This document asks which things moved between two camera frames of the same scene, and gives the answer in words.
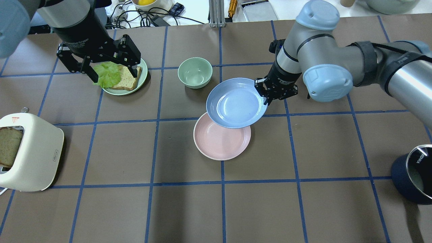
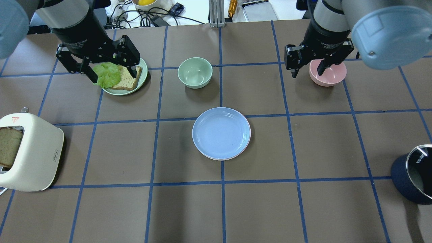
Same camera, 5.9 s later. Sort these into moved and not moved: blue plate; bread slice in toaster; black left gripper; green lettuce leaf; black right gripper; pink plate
Moved: blue plate; black right gripper
Not moved: green lettuce leaf; bread slice in toaster; black left gripper; pink plate
